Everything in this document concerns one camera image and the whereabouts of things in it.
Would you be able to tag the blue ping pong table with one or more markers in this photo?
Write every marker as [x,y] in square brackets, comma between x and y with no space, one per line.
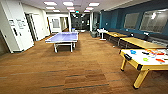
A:
[63,37]

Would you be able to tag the small white table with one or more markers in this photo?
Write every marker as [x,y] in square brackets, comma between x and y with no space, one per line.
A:
[102,31]

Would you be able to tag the green exit sign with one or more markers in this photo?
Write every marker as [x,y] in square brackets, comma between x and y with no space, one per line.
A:
[77,11]

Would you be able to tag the ceiling light panel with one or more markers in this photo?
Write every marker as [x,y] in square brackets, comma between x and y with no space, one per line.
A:
[50,3]
[89,8]
[68,3]
[50,7]
[70,8]
[93,4]

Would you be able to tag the blue bowl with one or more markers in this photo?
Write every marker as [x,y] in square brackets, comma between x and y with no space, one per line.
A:
[133,52]

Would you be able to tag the interior glass window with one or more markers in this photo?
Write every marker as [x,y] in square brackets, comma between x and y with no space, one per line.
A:
[155,20]
[131,20]

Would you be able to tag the dark sofa bench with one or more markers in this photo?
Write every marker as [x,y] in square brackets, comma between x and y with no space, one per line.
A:
[140,35]

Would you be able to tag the green bowl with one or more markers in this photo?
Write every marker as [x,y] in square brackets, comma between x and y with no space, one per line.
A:
[145,60]

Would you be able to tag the yellow air hockey table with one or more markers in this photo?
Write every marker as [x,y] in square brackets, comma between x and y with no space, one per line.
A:
[146,65]

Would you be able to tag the red bowl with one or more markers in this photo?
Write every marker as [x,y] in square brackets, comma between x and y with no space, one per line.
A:
[160,52]

